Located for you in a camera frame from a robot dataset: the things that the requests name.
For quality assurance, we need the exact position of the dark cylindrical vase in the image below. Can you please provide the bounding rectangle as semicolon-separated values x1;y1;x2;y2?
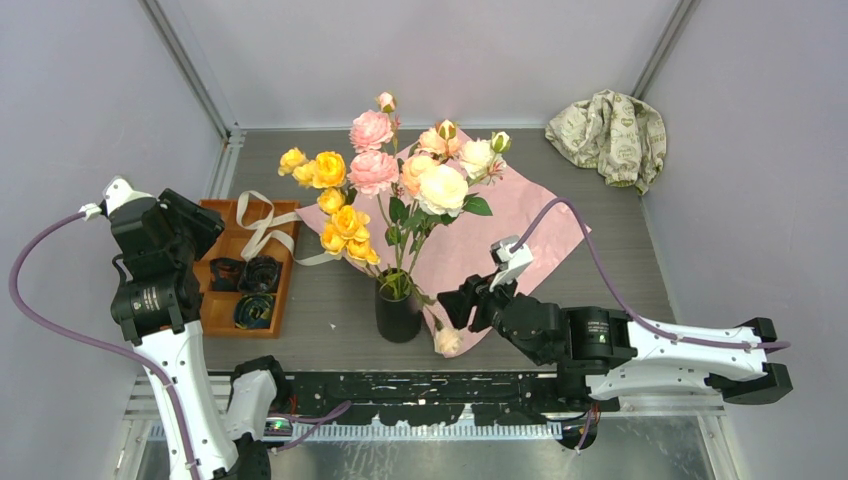
375;268;423;343

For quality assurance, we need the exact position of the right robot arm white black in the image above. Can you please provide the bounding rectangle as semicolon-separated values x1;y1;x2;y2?
437;275;793;411

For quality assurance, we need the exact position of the patterned cream cloth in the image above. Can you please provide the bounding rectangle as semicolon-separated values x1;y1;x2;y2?
545;90;667;195

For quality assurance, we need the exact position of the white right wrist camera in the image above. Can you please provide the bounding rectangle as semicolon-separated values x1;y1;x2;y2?
489;235;534;292

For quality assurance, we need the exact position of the pink purple wrapping paper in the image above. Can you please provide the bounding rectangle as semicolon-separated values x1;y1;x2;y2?
294;129;592;359

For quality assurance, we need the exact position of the yellow rose flower stem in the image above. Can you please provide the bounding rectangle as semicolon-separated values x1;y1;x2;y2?
278;148;374;278

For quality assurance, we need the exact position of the rolled dark fabric lower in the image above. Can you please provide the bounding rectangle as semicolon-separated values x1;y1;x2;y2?
233;293;275;330

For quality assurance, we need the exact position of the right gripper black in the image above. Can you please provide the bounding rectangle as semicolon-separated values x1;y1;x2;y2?
437;265;517;339

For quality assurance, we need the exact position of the cream ribbon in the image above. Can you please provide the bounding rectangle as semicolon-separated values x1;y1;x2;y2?
236;190;342;267

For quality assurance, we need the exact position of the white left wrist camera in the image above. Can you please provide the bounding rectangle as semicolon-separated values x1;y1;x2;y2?
78;176;157;224

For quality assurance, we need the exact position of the peach rose flower stem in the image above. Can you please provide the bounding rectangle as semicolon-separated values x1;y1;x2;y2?
397;119;468;273

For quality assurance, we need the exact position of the pink rose flower stem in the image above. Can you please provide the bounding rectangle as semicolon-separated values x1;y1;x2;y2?
339;92;400;282

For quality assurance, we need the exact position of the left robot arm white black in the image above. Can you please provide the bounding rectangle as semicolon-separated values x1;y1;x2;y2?
104;177;292;479

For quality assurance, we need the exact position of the white rose flower stem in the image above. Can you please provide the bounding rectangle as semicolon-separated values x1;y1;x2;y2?
385;123;512;275

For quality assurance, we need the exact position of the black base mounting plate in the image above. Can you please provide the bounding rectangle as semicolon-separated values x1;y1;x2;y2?
268;371;594;427

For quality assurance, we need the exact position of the fallen cream rose head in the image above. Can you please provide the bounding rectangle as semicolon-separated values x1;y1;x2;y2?
433;317;463;357

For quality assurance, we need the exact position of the orange compartment tray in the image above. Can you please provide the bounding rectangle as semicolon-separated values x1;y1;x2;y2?
194;199;294;339

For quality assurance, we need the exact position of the rolled dark fabric middle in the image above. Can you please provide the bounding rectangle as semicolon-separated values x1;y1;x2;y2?
209;257;246;292

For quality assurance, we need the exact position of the rolled dark fabric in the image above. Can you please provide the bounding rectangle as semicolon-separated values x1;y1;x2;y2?
233;293;275;330
237;255;282;294
209;257;246;292

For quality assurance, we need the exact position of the rolled dark fabric upper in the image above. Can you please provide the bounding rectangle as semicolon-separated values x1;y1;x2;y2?
237;255;282;294

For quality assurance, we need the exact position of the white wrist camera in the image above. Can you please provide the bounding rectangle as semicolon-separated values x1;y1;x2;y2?
489;235;534;292
78;176;157;224

